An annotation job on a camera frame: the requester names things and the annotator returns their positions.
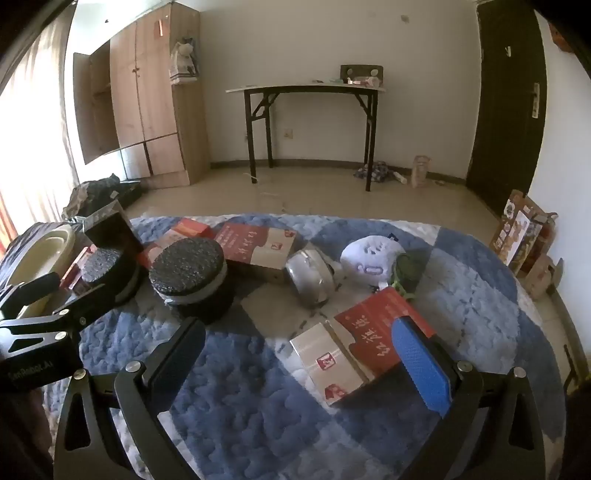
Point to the clear plastic jar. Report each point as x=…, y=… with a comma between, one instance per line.
x=421, y=173

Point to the striped curtain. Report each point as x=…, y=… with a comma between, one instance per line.
x=32, y=138

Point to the wooden wardrobe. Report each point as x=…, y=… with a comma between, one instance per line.
x=152, y=92

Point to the red and beige carton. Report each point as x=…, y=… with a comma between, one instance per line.
x=254, y=249
x=369, y=332

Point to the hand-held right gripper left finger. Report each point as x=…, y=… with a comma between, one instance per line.
x=178, y=357

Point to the patterned cloth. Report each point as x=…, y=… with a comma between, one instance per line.
x=374, y=171

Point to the brown cardboard box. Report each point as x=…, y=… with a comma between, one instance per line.
x=545, y=272

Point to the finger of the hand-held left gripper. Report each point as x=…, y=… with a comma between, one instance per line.
x=87, y=302
x=37, y=288

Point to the white printed bag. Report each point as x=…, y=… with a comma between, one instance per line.
x=184, y=60

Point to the small red box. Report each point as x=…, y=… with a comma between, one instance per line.
x=194, y=228

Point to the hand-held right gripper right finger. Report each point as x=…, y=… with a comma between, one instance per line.
x=420, y=364

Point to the black foam disc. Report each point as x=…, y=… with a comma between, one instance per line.
x=189, y=263
x=104, y=263

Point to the printed cardboard box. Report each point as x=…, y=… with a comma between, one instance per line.
x=517, y=230

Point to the dark clothes pile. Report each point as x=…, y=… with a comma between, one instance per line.
x=90, y=196

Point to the blue quilted blanket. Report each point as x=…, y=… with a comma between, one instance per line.
x=258, y=406

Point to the black-legged folding table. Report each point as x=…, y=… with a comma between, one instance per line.
x=300, y=88

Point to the cream plastic basin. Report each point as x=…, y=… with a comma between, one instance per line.
x=41, y=249

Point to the small red packet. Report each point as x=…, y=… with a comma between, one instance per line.
x=76, y=272

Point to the dark door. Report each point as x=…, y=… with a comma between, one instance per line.
x=503, y=115

